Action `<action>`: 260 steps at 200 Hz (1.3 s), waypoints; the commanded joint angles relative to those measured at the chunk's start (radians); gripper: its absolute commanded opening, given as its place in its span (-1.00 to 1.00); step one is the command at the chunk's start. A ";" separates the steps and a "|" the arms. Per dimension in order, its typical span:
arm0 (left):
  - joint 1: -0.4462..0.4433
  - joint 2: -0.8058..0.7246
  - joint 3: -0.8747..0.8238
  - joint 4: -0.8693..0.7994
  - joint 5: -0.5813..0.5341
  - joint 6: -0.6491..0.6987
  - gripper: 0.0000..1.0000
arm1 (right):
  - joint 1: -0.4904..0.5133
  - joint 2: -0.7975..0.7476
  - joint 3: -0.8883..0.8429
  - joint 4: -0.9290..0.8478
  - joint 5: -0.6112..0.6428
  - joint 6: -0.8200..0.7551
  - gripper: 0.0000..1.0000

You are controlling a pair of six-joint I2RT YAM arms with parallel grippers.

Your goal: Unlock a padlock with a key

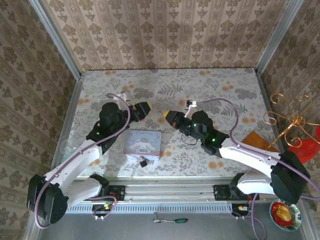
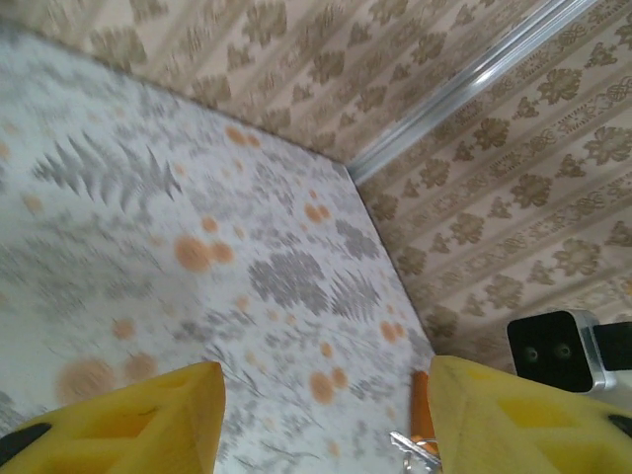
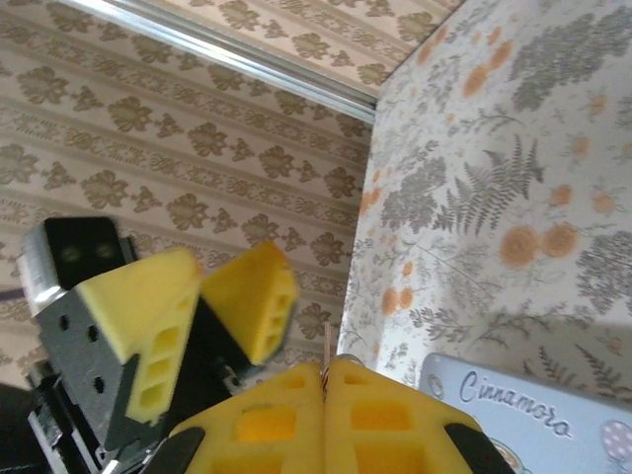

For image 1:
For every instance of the cartoon bunny tin box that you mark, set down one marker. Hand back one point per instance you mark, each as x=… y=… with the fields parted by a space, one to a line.
x=142 y=142

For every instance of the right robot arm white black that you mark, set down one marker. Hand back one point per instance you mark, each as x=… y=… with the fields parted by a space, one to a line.
x=250 y=155

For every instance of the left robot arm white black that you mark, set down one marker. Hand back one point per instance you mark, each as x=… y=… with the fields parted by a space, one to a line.
x=80 y=160

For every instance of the floral tablecloth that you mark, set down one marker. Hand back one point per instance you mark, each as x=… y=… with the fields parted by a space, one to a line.
x=200 y=82

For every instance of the black connector board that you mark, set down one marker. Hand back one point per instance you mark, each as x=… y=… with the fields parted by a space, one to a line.
x=240 y=209
x=102 y=207

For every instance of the red heart ornament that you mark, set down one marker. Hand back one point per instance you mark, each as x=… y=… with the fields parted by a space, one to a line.
x=306 y=150

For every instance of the red item in bowl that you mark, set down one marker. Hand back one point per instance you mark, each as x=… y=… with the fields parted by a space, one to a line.
x=277 y=215

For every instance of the yellow item in bowl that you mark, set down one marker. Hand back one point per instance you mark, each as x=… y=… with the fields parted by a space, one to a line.
x=283 y=212

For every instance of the patterned ceramic bowl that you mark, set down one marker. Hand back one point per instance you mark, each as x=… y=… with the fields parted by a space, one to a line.
x=297 y=220

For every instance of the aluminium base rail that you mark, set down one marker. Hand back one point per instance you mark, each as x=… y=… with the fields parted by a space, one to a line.
x=170 y=192

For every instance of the aluminium frame post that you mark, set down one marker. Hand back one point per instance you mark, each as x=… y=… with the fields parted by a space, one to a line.
x=277 y=37
x=57 y=40

